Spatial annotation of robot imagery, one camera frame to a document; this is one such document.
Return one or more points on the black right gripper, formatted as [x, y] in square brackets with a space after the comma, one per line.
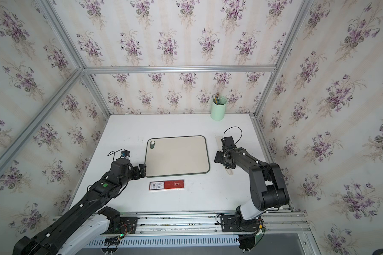
[218, 158]

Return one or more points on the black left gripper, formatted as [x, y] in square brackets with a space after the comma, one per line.
[143, 171]

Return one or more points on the red rectangular box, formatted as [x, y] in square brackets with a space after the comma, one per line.
[166, 185]

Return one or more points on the beige green-rimmed cutting board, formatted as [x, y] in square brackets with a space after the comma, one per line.
[175, 156]

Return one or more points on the white ceramic knife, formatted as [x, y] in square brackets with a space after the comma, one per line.
[219, 145]

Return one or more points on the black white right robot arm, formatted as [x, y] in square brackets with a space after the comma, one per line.
[267, 185]

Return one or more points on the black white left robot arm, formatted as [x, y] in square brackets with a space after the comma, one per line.
[111, 184]

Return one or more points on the green pencil cup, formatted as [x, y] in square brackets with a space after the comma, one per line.
[218, 111]

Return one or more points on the pencils in cup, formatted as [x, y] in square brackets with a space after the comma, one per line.
[216, 99]

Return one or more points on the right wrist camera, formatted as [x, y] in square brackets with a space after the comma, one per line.
[228, 144]

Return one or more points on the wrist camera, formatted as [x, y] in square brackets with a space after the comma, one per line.
[228, 144]
[124, 153]

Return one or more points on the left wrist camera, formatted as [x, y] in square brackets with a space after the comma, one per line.
[124, 153]

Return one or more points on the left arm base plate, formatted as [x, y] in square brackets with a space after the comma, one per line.
[125, 225]

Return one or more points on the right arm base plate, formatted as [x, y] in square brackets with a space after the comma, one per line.
[233, 223]

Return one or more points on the aluminium mounting rail frame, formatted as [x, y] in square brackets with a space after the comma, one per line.
[198, 229]

